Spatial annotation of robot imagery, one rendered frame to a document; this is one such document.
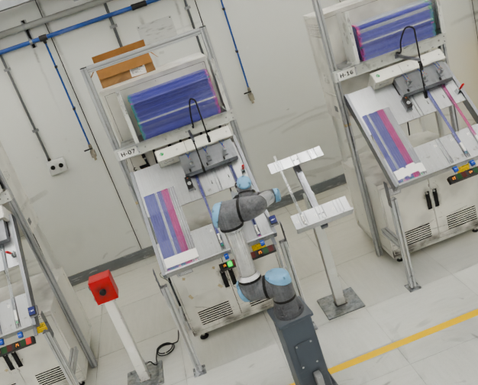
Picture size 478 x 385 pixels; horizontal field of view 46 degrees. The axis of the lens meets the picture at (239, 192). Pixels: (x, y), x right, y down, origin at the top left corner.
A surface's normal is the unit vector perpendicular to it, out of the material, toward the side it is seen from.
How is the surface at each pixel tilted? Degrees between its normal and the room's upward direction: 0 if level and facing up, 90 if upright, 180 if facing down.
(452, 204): 90
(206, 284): 90
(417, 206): 90
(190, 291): 90
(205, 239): 45
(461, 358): 0
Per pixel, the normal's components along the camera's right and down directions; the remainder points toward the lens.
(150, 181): -0.08, -0.41
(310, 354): 0.27, 0.28
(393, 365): -0.30, -0.89
